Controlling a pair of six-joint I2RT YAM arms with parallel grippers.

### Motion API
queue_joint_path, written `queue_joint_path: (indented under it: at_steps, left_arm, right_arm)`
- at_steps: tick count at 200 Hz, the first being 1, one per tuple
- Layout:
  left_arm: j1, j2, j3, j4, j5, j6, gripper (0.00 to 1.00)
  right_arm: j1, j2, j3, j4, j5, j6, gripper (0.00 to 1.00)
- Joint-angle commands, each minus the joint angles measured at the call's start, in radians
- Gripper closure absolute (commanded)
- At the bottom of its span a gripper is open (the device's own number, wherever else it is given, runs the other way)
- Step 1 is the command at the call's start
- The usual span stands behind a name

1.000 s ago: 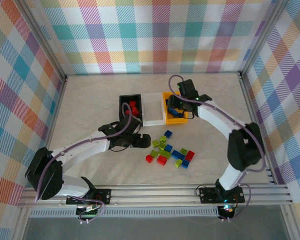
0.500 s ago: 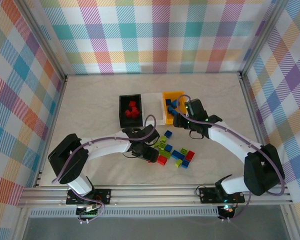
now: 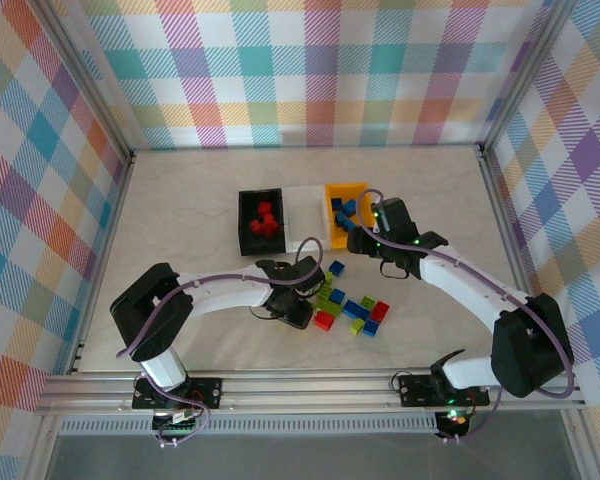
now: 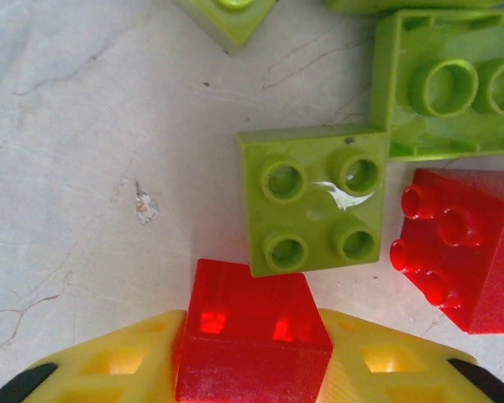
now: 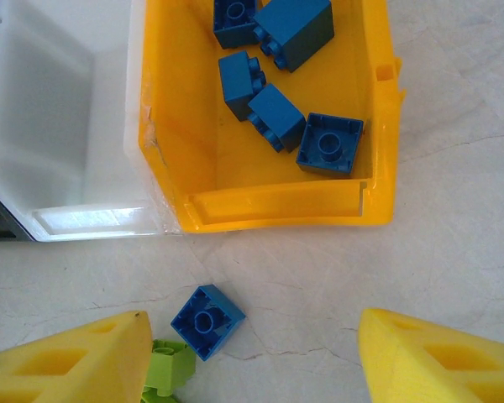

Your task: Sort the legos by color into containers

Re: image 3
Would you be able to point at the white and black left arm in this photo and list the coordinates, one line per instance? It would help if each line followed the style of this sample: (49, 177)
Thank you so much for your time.
(220, 295)

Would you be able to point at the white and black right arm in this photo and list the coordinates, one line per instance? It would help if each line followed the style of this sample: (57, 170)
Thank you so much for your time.
(460, 285)

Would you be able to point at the yellow plastic bin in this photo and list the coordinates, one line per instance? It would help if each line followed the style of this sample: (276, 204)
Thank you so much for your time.
(336, 240)

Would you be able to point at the white plastic bin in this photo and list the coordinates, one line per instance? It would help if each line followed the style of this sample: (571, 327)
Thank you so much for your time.
(305, 210)

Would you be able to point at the black plastic bin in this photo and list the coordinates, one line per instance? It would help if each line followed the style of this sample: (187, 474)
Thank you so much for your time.
(245, 215)

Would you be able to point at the long aluminium mounting rail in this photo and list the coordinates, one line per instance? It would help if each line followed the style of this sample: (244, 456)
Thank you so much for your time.
(305, 390)

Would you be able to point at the aluminium table side rail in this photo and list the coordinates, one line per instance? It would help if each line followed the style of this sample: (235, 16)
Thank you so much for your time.
(105, 250)
(511, 225)

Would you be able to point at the aluminium frame post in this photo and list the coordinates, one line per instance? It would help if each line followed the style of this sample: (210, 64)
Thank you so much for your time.
(525, 75)
(87, 75)

